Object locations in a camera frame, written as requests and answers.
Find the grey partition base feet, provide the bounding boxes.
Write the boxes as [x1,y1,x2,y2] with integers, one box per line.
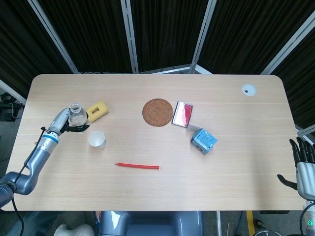
[137,64,212,74]

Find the blue speaker carton box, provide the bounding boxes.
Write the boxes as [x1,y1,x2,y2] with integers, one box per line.
[190,128,218,155]

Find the dark fabric partition panel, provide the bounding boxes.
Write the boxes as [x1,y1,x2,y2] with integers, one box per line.
[130,0,210,72]
[36,0,133,74]
[0,0,74,98]
[199,0,315,74]
[272,31,315,128]

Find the yellow sponge with green scourer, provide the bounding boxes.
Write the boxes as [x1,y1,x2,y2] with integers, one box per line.
[85,100,109,123]

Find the grey robot torso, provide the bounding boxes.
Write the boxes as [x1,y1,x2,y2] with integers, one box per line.
[98,210,204,236]

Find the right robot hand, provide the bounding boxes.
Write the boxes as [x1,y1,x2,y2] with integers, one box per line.
[277,137,315,199]

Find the black power strip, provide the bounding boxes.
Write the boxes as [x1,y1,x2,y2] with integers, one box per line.
[259,210,290,215]

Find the silver partition frame post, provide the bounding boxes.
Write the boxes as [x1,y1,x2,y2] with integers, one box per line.
[190,0,215,74]
[120,0,139,74]
[26,0,80,74]
[260,11,315,74]

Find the black equipment with cables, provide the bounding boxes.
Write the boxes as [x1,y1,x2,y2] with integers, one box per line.
[0,93,25,121]

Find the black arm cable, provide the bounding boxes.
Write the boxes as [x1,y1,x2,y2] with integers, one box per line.
[9,126,48,236]

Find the clear plastic bottle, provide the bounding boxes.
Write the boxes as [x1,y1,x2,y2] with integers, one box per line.
[68,103,89,126]

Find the round woven rattan coaster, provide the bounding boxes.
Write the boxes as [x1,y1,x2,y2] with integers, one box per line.
[142,98,174,127]

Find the white cable grommet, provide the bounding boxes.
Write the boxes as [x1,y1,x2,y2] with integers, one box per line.
[241,84,257,97]

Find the red pen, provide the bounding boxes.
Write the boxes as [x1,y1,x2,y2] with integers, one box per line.
[114,162,160,171]

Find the white paper cup blue print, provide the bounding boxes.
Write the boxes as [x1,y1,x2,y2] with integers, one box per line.
[88,130,107,149]

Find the chrome stool base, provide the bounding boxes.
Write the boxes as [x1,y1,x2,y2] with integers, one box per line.
[254,228,280,236]

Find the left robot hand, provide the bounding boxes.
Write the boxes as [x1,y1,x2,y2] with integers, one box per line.
[46,107,91,136]

